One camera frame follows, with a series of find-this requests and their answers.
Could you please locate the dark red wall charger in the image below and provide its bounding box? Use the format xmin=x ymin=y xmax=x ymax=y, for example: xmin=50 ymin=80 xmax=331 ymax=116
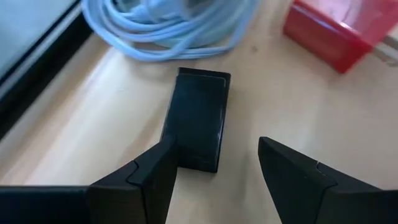
xmin=282 ymin=0 xmax=398 ymax=75

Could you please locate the black rectangular power bank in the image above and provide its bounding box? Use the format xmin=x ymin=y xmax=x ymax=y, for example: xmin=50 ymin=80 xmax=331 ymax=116
xmin=159 ymin=66 xmax=232 ymax=174

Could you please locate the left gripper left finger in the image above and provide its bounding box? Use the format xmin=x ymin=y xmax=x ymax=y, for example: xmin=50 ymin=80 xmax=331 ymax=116
xmin=88 ymin=134 xmax=180 ymax=224

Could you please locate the white coiled cable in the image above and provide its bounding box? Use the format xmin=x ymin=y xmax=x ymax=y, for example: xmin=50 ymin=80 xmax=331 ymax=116
xmin=80 ymin=0 xmax=259 ymax=62

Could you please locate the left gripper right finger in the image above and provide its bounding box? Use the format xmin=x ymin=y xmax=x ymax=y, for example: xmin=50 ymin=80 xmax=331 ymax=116
xmin=257 ymin=136 xmax=385 ymax=224

